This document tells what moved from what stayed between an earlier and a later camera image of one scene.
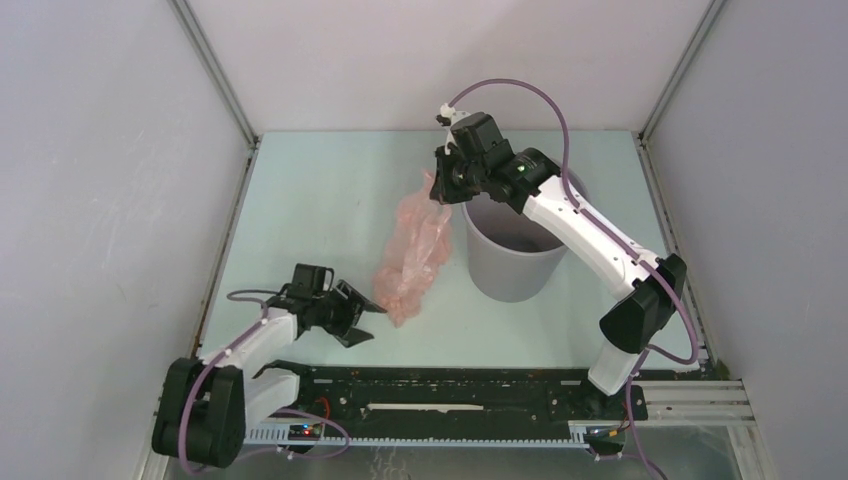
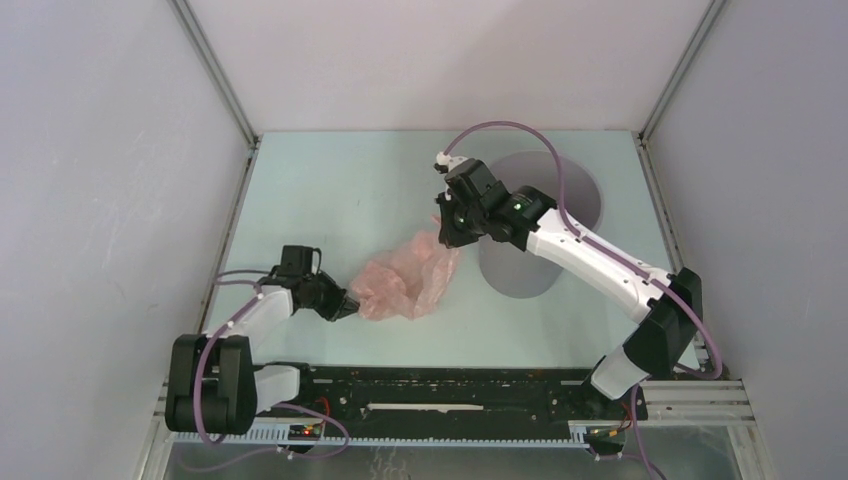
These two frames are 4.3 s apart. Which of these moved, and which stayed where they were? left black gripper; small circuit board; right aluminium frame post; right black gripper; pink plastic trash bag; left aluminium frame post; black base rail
Moved: right black gripper; pink plastic trash bag; left black gripper
Stayed: black base rail; left aluminium frame post; small circuit board; right aluminium frame post
